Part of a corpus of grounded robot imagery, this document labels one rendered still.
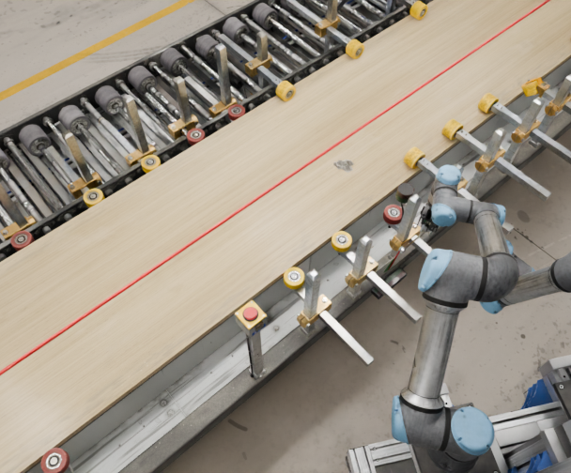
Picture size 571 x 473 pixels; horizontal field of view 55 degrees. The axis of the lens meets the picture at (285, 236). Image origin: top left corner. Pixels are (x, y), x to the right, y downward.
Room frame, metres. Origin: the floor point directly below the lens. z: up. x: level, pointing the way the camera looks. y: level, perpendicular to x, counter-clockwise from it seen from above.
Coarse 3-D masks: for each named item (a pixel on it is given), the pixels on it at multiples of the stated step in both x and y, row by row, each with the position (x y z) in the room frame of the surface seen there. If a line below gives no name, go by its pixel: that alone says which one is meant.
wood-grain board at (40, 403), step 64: (448, 0) 2.69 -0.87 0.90; (512, 0) 2.70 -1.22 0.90; (384, 64) 2.17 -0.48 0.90; (448, 64) 2.18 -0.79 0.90; (512, 64) 2.18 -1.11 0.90; (256, 128) 1.74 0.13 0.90; (320, 128) 1.74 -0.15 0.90; (384, 128) 1.75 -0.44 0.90; (128, 192) 1.37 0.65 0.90; (192, 192) 1.37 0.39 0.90; (256, 192) 1.38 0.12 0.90; (320, 192) 1.38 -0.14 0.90; (384, 192) 1.38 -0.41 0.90; (64, 256) 1.06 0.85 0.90; (128, 256) 1.07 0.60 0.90; (192, 256) 1.07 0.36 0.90; (256, 256) 1.07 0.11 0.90; (0, 320) 0.80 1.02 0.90; (64, 320) 0.80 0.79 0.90; (128, 320) 0.80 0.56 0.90; (192, 320) 0.80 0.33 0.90; (0, 384) 0.57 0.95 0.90; (64, 384) 0.57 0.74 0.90; (128, 384) 0.57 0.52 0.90; (0, 448) 0.36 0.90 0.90
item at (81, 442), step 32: (480, 128) 1.86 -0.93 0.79; (448, 160) 1.73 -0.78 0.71; (416, 192) 1.59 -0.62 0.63; (352, 224) 1.29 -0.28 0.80; (320, 256) 1.17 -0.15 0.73; (288, 288) 1.06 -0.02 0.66; (192, 352) 0.74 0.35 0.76; (160, 384) 0.63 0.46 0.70; (128, 416) 0.53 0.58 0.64; (64, 448) 0.39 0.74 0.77
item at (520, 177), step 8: (456, 136) 1.66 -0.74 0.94; (464, 136) 1.65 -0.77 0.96; (472, 144) 1.61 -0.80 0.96; (480, 144) 1.60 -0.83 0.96; (480, 152) 1.57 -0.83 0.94; (496, 160) 1.51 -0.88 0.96; (504, 160) 1.51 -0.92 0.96; (504, 168) 1.48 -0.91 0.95; (512, 168) 1.47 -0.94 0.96; (512, 176) 1.45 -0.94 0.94; (520, 176) 1.43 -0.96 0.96; (528, 176) 1.43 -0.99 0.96; (528, 184) 1.39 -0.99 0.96; (536, 184) 1.39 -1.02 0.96; (536, 192) 1.36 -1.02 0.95; (544, 192) 1.35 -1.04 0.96; (544, 200) 1.33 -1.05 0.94
